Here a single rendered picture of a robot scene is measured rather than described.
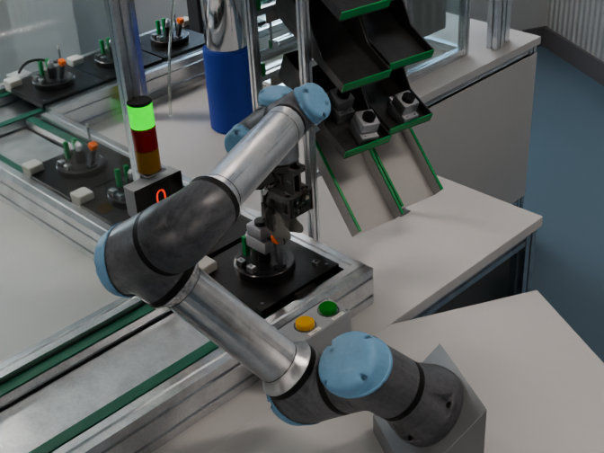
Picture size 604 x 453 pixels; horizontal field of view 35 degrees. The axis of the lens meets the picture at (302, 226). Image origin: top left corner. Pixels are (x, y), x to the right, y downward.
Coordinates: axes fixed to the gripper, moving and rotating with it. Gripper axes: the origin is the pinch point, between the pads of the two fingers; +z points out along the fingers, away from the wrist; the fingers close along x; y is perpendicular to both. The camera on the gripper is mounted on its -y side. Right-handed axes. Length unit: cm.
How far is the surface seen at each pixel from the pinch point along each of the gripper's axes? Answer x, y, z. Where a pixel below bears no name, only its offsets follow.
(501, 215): 69, 11, 21
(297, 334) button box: -11.6, 16.3, 11.4
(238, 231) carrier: 6.1, -22.2, 10.2
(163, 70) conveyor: 61, -123, 12
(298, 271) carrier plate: 3.6, 1.1, 10.3
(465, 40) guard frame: 152, -64, 15
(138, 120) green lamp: -20.9, -16.2, -31.0
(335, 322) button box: -2.9, 18.7, 12.0
